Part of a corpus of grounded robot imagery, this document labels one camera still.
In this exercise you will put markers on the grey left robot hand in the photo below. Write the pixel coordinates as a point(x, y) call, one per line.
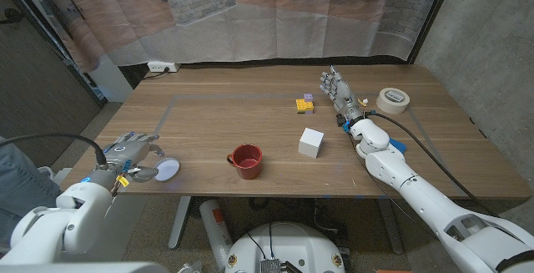
point(125, 152)

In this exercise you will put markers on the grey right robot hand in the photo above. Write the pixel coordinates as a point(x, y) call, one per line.
point(344, 95)

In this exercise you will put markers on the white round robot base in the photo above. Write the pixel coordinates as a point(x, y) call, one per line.
point(292, 248)

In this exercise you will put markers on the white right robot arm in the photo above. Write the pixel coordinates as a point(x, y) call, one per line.
point(425, 198)

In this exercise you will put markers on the beige masking tape roll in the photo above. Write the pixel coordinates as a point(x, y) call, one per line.
point(394, 99)

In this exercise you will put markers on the white cube block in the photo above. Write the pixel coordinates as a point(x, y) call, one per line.
point(310, 143)

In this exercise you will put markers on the purple toy brick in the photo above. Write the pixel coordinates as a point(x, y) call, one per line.
point(308, 96)

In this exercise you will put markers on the yellow toy brick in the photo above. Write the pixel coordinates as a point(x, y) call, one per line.
point(303, 106)

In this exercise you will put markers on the white panel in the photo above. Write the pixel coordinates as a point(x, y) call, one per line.
point(110, 81)

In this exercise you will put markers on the blue flat object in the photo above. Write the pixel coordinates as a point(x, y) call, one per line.
point(399, 145)

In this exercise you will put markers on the grey table leg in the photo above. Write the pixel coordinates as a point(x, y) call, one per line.
point(179, 223)
point(391, 227)

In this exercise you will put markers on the white power strip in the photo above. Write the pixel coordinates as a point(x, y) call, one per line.
point(160, 66)

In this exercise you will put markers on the person's leg in jeans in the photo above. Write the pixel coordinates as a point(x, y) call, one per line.
point(21, 181)

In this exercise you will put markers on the black backdrop stand pole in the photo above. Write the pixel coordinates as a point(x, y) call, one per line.
point(62, 54)
point(431, 18)

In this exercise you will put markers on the red ceramic mug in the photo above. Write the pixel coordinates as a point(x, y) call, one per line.
point(248, 162)

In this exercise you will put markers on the white cylinder with orange label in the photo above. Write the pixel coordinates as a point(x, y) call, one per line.
point(215, 231)

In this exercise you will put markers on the printed room backdrop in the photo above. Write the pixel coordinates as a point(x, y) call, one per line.
point(250, 18)

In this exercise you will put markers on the white robot torso edge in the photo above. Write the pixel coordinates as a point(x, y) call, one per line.
point(83, 268)

